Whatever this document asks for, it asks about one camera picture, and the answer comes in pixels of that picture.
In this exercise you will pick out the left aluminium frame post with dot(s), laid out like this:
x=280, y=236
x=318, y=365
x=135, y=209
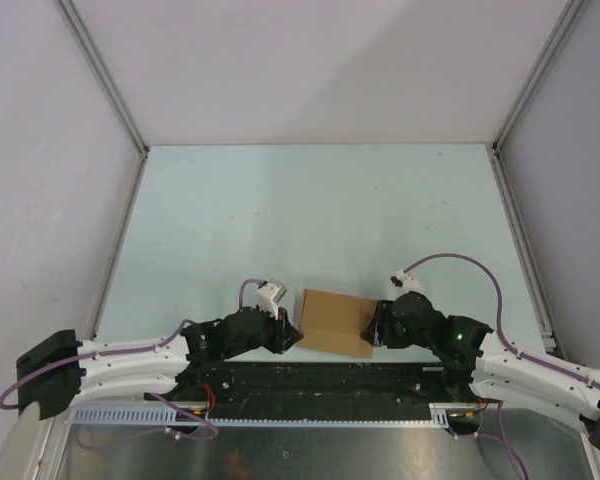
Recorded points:
x=96, y=62

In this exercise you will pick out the brown cardboard box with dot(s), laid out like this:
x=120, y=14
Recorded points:
x=333, y=323

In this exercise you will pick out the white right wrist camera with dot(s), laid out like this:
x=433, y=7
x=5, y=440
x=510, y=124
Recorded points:
x=405, y=283

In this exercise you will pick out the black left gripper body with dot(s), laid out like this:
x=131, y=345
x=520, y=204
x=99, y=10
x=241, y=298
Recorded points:
x=267, y=337

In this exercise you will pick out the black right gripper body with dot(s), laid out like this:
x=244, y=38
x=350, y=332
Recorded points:
x=399, y=338

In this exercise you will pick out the right aluminium frame post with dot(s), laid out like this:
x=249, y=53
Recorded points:
x=566, y=22

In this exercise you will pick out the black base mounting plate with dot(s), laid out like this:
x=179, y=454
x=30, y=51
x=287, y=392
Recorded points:
x=230, y=382

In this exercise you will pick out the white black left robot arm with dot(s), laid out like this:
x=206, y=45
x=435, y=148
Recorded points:
x=63, y=371

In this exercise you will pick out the grey slotted cable duct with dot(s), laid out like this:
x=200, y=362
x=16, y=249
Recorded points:
x=157, y=414

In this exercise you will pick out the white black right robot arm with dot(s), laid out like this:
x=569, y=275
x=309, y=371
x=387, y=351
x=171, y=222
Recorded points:
x=477, y=364

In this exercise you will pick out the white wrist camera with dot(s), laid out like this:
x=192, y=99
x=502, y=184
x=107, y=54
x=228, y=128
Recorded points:
x=269, y=295
x=405, y=283

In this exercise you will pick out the aluminium frame post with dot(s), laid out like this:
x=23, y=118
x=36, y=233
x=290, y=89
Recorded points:
x=96, y=62
x=566, y=22

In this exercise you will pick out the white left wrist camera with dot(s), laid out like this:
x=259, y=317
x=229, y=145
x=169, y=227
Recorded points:
x=269, y=295

